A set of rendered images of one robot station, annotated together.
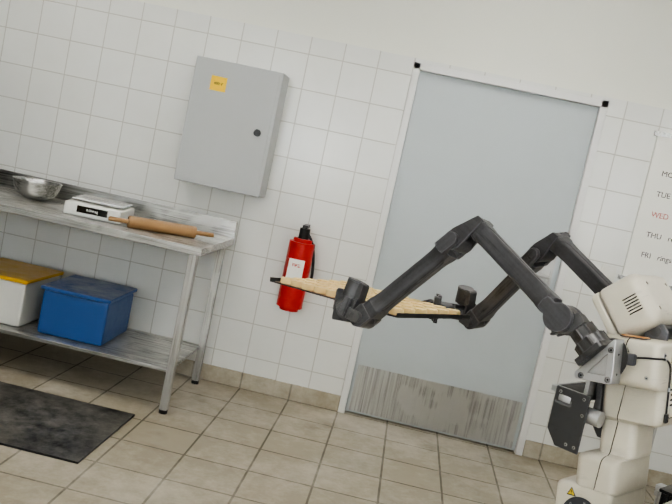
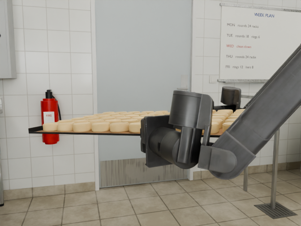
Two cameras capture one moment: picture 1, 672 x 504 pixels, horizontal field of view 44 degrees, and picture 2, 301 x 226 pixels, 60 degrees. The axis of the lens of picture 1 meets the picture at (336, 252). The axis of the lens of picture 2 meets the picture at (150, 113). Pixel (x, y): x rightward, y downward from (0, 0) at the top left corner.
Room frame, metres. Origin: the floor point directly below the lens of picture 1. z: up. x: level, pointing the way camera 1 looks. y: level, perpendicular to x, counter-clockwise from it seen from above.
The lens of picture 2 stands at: (2.14, 0.13, 1.12)
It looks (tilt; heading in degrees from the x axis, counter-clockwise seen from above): 7 degrees down; 340
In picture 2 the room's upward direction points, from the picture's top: straight up
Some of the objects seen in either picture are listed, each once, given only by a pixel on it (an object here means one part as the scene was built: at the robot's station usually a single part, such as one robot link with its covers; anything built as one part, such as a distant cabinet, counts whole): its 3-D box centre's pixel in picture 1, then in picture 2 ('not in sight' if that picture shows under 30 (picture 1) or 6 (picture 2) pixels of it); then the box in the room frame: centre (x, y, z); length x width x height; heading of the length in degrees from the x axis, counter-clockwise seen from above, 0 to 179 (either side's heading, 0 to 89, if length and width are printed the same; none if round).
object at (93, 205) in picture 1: (100, 208); not in sight; (4.44, 1.29, 0.92); 0.32 x 0.30 x 0.09; 3
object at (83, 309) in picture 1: (87, 309); not in sight; (4.47, 1.27, 0.36); 0.46 x 0.38 x 0.26; 177
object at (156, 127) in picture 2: (344, 306); (165, 142); (2.59, -0.06, 1.00); 0.07 x 0.07 x 0.10; 2
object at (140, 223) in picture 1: (162, 227); not in sight; (4.32, 0.92, 0.91); 0.56 x 0.06 x 0.06; 114
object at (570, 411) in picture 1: (594, 407); not in sight; (2.27, -0.80, 0.93); 0.28 x 0.16 x 0.22; 137
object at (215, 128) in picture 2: not in sight; (207, 127); (2.63, -0.18, 1.02); 0.05 x 0.05 x 0.02
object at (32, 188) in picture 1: (36, 189); not in sight; (4.60, 1.71, 0.93); 0.27 x 0.27 x 0.10
